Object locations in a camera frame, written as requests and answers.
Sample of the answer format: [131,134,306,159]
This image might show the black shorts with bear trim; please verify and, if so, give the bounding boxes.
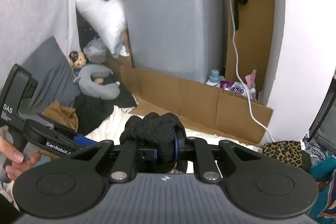
[120,113,188,173]

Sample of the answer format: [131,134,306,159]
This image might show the person's left hand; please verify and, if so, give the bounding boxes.
[1,137,41,181]

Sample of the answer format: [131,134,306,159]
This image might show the dark grey pillow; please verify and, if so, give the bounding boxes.
[22,36,81,113]

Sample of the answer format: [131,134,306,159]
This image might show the cream cartoon bed sheet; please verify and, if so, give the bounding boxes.
[0,104,266,204]

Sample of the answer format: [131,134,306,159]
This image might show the brown garment on bed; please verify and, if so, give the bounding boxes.
[42,100,79,132]

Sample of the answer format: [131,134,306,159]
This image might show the small teddy bear toy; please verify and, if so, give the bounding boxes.
[69,51,87,71]

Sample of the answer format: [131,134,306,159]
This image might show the blue cap detergent bottle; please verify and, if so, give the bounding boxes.
[206,69,225,88]

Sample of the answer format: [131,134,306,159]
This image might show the purple detergent pouch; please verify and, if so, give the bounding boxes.
[218,81,256,100]

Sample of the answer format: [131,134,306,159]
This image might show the grey neck pillow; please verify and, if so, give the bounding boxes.
[73,64,120,100]

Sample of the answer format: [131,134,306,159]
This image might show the leopard print cloth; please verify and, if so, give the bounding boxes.
[262,140,312,172]

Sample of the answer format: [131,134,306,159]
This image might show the white pillow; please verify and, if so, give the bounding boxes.
[75,0,129,57]

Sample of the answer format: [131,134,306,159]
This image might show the brown cardboard sheet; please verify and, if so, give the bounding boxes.
[107,0,274,144]

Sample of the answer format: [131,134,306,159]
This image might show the grey storage bag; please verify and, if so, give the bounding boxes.
[303,79,335,160]

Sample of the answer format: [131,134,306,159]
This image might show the grey washing machine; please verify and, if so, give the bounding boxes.
[125,0,227,83]

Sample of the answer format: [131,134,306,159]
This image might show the teal cartoon blanket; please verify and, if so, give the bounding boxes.
[309,154,336,224]

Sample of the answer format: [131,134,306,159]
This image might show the white power cable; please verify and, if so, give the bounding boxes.
[221,0,276,143]

